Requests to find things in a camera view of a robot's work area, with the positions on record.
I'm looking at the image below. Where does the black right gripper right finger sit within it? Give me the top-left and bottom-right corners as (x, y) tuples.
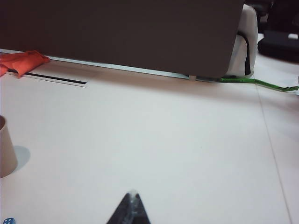
(133, 190), (150, 224)

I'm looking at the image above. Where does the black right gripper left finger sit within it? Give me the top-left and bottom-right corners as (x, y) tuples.
(106, 190), (135, 224)

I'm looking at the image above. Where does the brown paper cup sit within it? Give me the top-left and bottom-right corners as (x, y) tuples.
(0, 115), (18, 179)

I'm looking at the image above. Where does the black flat device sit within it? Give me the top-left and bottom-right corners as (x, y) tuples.
(197, 76), (220, 83)

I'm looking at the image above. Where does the green tape strip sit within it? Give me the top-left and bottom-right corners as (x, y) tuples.
(219, 76), (299, 93)

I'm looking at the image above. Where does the orange cloth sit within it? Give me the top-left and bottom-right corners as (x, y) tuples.
(0, 50), (51, 79)

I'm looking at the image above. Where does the grey desk divider panel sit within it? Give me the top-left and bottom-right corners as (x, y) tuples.
(0, 0), (245, 81)

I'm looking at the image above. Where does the black flat case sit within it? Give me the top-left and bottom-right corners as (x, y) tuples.
(257, 29), (299, 63)

